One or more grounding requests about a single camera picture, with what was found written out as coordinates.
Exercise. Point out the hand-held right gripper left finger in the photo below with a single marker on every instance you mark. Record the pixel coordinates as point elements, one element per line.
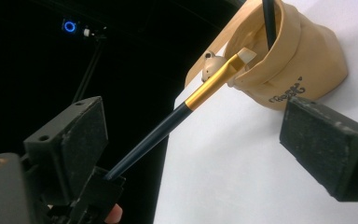
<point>71,146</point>

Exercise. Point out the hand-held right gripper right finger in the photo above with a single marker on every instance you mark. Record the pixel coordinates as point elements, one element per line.
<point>323,146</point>

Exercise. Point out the tan fabric pen holder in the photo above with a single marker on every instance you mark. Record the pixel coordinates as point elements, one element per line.
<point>307,62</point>

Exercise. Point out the thin dark stand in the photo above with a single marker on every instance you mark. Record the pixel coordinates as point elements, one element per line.
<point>90,67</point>

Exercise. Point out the small white device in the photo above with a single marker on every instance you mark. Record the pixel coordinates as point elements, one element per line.
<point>87,32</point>

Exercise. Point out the small beige bear figure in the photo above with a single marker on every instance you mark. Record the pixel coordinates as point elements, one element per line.
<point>213,65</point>

